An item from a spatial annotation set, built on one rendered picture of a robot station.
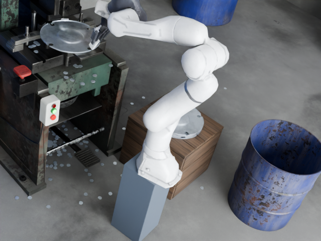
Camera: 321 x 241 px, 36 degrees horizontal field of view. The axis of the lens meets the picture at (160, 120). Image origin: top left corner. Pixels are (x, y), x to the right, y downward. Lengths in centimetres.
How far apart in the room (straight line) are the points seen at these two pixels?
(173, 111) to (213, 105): 158
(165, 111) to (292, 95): 211
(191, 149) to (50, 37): 91
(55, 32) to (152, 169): 82
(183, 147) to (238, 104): 114
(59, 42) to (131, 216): 91
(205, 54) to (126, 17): 39
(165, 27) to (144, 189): 77
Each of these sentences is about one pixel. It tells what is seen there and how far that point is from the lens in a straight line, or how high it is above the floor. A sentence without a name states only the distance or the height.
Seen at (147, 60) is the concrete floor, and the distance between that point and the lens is 386.
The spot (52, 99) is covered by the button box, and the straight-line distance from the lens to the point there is 233.
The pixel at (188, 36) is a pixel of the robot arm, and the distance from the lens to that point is 191.
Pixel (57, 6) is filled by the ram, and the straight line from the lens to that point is 241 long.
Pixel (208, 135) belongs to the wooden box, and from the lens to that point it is 276.
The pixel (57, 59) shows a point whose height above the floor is 69.
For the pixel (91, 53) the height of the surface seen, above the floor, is 78.
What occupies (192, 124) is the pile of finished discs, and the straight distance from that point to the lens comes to 275.
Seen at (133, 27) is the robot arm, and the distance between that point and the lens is 201.
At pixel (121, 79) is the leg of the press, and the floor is 56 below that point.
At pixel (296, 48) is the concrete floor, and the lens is 469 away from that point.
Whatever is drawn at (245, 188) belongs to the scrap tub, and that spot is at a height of 23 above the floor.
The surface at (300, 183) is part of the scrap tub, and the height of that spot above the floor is 41.
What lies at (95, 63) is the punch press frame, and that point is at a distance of 257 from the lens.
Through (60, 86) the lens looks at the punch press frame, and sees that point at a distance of 246.
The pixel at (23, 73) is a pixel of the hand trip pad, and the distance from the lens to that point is 225.
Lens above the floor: 209
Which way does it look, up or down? 39 degrees down
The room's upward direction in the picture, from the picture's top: 15 degrees clockwise
